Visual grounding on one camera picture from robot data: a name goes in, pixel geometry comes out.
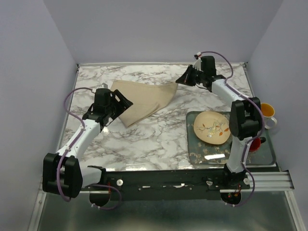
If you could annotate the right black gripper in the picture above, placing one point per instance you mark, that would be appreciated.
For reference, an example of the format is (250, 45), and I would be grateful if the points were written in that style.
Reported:
(185, 78)

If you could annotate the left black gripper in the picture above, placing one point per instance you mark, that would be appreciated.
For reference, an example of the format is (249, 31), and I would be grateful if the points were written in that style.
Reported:
(123, 105)

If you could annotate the beige cloth napkin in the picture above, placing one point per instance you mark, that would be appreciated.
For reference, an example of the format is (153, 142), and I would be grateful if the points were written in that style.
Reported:
(147, 99)

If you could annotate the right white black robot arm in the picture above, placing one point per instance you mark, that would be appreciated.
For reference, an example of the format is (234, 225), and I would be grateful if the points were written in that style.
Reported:
(246, 121)

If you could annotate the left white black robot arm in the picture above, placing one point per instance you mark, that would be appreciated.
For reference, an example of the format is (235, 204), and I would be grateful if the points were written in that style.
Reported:
(62, 173)

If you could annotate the white floral mug yellow inside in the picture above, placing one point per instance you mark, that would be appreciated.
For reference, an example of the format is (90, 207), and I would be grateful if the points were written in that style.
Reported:
(268, 113)

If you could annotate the beige floral plate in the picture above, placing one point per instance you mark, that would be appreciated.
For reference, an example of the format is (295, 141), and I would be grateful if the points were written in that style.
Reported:
(212, 127)

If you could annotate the teal floral serving tray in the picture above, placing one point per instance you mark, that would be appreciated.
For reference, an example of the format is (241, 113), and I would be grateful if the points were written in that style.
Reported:
(205, 155)

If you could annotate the red black cup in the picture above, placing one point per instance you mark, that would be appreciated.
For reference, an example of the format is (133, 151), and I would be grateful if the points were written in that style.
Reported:
(256, 144)

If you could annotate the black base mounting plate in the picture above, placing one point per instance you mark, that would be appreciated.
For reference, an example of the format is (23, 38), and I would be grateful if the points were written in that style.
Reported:
(132, 194)

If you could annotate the aluminium frame rail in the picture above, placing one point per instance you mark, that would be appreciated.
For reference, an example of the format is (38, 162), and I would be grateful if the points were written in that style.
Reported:
(269, 180)

